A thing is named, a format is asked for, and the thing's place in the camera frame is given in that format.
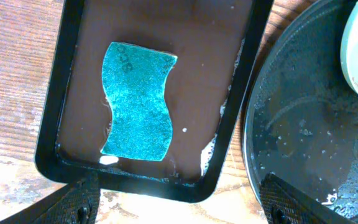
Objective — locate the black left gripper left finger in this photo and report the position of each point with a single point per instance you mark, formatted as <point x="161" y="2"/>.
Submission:
<point x="75" y="203"/>

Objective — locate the rectangular black water tray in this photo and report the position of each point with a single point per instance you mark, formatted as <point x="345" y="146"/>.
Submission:
<point x="216" y="43"/>

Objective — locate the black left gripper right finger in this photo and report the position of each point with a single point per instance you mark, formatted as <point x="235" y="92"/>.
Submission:
<point x="283" y="203"/>

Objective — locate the round black tray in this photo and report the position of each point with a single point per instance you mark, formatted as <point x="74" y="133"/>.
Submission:
<point x="302" y="117"/>

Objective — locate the green and yellow sponge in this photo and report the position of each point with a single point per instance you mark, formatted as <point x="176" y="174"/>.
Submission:
<point x="134" y="80"/>

